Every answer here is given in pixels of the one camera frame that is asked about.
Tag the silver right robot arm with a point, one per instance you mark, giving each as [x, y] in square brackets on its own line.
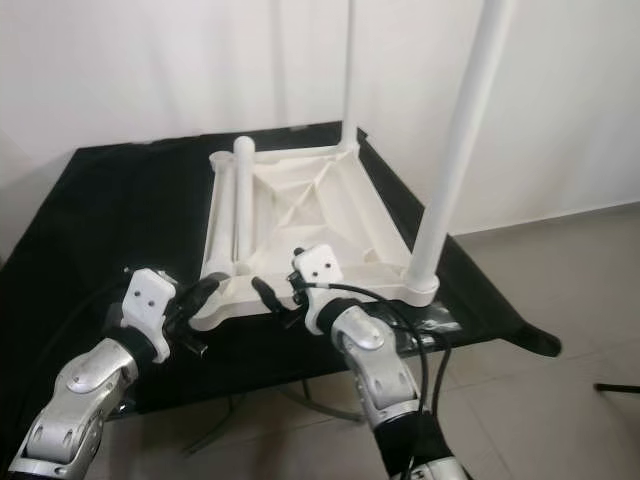
[380, 375]

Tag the black tablecloth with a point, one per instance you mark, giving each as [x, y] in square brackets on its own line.
[120, 220]

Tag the grey tape strip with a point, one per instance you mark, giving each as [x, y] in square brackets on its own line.
[296, 128]

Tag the clear tape patch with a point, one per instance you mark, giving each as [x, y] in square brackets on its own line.
[445, 322]

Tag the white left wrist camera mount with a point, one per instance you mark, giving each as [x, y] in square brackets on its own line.
[150, 300]

